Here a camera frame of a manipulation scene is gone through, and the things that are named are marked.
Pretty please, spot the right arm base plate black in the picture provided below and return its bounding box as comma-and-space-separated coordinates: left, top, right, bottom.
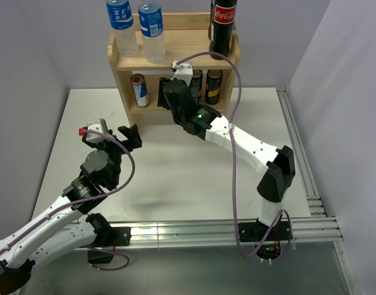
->
238, 221, 293, 243

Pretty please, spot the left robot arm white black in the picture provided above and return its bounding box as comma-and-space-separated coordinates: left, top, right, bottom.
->
0, 119, 142, 294

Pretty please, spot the blue silver energy drink can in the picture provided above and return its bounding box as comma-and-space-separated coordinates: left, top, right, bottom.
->
130, 74, 149, 108

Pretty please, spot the water bottle blue label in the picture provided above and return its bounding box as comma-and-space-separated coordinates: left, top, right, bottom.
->
106, 0, 138, 57

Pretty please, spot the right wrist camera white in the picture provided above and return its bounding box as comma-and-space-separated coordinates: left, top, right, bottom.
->
171, 60, 193, 86

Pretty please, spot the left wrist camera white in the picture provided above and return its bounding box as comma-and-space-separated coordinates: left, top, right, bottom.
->
79, 119, 109, 147

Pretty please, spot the small water bottle blue cap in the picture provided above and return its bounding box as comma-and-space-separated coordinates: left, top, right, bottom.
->
138, 1, 166, 63

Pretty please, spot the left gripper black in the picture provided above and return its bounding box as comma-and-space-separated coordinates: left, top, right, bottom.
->
82, 124, 141, 186

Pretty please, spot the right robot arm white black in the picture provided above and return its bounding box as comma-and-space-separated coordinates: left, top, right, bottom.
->
157, 77, 296, 240

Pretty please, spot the aluminium rail frame front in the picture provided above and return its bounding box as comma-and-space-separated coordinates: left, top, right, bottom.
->
111, 217, 343, 250

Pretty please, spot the Coca-Cola bottle red label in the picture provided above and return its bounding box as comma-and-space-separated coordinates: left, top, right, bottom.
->
208, 0, 237, 56

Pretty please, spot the aluminium rail frame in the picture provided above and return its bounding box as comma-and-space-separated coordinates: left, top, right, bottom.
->
111, 217, 343, 250
276, 87, 327, 218

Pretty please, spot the wooden two-tier shelf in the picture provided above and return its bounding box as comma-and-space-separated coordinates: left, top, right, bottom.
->
108, 12, 241, 124

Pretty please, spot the aluminium rail frame right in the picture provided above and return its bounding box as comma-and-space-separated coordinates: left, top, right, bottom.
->
276, 87, 327, 218

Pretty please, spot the dark green beverage can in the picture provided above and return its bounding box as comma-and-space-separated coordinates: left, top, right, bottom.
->
190, 69, 203, 104

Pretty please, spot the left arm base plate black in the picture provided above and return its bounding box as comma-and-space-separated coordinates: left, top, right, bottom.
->
84, 227, 131, 247

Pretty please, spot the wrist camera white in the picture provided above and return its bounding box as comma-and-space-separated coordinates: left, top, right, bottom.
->
171, 60, 193, 86
79, 119, 109, 147

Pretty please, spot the black yellow beverage can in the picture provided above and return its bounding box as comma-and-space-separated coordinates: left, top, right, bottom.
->
205, 69, 223, 105

